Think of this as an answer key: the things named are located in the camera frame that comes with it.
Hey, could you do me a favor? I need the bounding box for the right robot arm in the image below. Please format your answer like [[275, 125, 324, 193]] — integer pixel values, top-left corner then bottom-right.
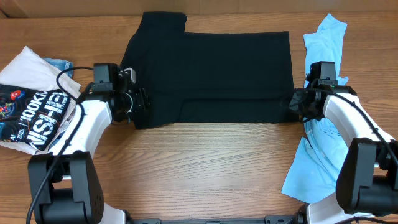
[[289, 61, 397, 223]]

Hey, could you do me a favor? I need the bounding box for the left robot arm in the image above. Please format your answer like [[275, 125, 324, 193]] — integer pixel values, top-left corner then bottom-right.
[[26, 63, 150, 223]]

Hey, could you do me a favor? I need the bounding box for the light blue t-shirt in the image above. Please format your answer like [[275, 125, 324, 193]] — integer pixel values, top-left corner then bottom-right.
[[281, 14, 349, 203]]

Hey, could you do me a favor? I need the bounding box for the black printed folded t-shirt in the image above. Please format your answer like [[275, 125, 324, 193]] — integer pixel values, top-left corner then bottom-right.
[[1, 85, 70, 154]]

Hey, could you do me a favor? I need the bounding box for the folded white garment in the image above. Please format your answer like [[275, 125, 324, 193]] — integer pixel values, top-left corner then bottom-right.
[[1, 46, 81, 155]]

